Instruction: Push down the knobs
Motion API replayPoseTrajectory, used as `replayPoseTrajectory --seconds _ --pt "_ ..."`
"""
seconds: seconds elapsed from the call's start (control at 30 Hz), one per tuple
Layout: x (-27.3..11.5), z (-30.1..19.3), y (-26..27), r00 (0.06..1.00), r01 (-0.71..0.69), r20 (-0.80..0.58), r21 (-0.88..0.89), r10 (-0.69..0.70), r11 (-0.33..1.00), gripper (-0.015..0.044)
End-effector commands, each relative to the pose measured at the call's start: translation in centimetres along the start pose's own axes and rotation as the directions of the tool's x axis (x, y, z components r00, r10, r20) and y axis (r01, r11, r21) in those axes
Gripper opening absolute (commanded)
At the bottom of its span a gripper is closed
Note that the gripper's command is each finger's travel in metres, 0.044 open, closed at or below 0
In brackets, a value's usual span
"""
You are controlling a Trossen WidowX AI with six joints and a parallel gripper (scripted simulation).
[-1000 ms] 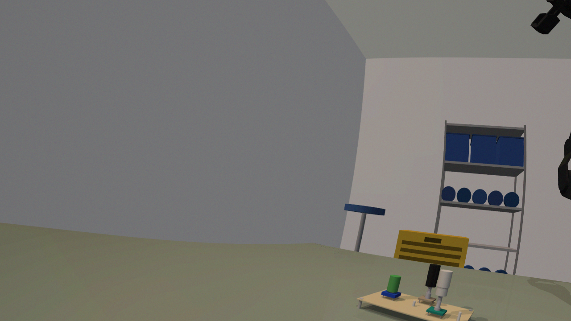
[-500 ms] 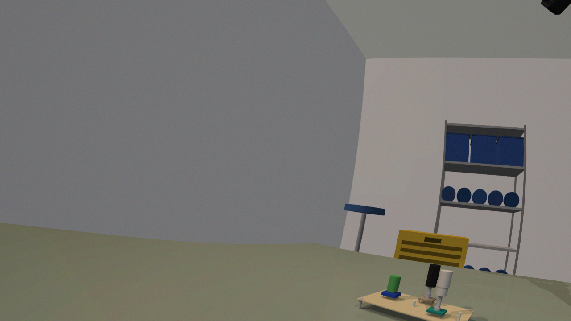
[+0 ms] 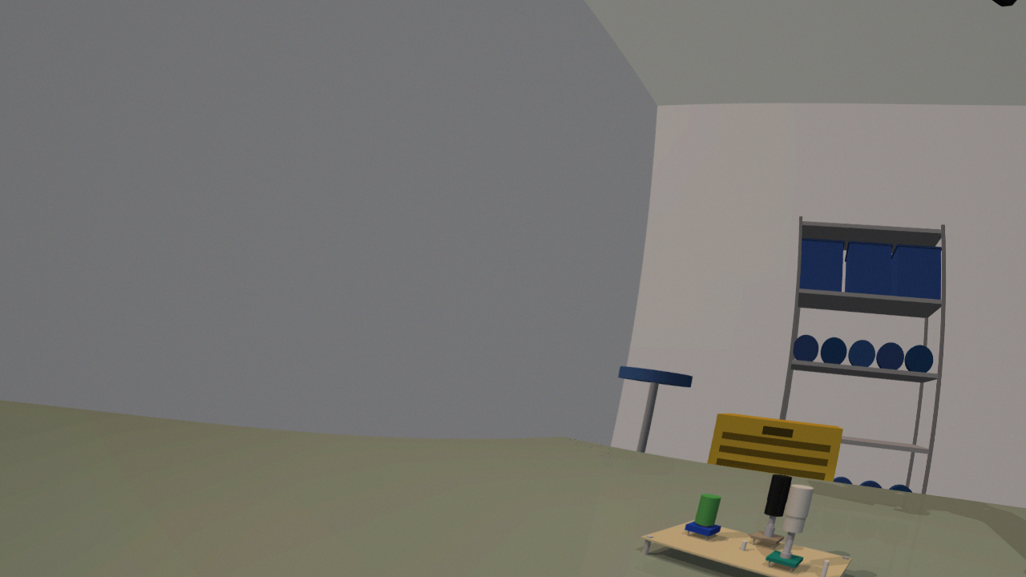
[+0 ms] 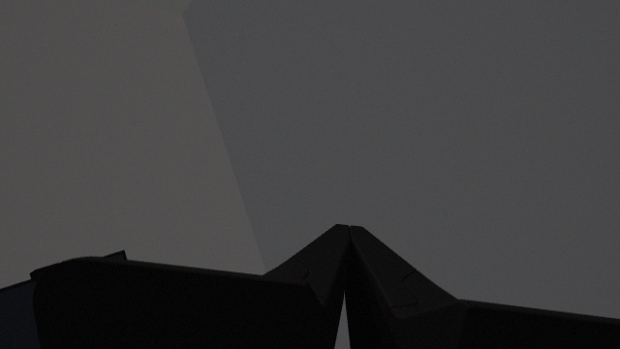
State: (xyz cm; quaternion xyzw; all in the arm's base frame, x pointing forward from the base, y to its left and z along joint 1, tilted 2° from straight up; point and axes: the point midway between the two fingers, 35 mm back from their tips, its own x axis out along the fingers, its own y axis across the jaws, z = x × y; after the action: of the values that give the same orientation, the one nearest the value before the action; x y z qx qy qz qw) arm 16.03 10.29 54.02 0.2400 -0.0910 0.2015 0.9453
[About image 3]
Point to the tan board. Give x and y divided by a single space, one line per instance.
763 552

